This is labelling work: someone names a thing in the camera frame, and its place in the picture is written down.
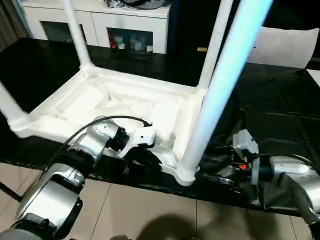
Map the white plastic table leg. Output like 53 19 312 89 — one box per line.
63 0 95 73
178 0 274 181
197 0 235 95
0 82 31 139

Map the dark blue vertical panel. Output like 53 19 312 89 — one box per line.
168 0 180 55

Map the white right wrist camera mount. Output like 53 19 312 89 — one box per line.
232 129 261 186

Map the brown curtain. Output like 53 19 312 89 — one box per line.
0 0 29 49

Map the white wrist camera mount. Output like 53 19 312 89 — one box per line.
232 129 261 186
116 126 157 159

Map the black mat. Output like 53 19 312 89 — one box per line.
0 37 320 218

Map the white plastic table top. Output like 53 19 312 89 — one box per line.
9 66 209 188

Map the grey bag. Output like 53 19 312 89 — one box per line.
124 0 173 10

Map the black metal frame bar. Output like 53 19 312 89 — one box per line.
0 181 24 203

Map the white cabinet with glass doors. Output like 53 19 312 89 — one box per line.
22 0 171 55

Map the white flat panel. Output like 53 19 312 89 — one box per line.
306 69 320 88

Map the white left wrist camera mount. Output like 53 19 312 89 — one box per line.
116 126 157 159

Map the grey cushion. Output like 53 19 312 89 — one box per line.
246 26 320 70

